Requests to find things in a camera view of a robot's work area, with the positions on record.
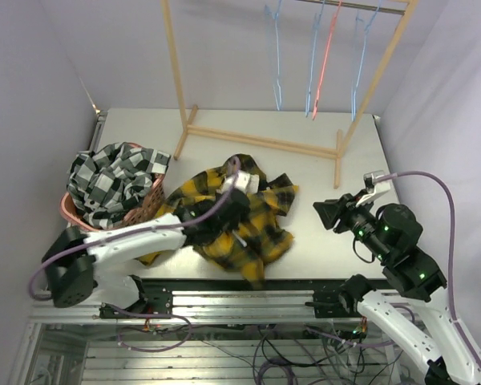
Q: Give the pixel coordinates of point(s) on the black white checkered shirt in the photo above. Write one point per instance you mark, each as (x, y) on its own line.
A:
(116, 180)

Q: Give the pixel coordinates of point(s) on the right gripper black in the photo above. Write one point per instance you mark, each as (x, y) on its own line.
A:
(342, 208)

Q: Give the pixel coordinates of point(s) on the yellow plaid shirt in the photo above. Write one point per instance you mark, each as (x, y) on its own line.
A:
(258, 239)

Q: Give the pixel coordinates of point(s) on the pink wire hanger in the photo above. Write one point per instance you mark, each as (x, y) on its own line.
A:
(332, 26)

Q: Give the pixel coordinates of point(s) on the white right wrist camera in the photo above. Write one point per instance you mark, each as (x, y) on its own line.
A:
(375, 187)

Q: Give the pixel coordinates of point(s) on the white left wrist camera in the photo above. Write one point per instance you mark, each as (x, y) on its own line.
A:
(243, 181)

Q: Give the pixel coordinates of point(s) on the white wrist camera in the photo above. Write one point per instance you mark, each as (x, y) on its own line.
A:
(243, 181)
(375, 187)

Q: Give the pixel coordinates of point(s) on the metal rack rod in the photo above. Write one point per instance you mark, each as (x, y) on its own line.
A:
(357, 6)

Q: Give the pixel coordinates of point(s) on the blue hanger of checkered shirt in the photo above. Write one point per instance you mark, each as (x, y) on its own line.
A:
(313, 48)

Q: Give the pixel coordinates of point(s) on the pink laundry basket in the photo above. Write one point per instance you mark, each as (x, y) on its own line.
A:
(144, 204)

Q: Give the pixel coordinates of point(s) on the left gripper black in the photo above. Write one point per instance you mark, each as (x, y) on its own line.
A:
(234, 224)

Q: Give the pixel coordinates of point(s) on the blue hanger of yellow shirt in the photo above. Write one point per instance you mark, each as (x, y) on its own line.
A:
(272, 17)

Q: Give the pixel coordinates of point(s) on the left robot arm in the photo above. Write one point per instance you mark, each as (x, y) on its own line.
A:
(80, 264)

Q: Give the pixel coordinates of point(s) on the blue wire hanger empty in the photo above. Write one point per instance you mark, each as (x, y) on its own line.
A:
(362, 28)

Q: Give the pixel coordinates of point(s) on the aluminium frame base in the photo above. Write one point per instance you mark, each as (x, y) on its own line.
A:
(305, 331)

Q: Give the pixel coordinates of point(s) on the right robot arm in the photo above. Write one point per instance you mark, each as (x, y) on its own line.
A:
(405, 288)

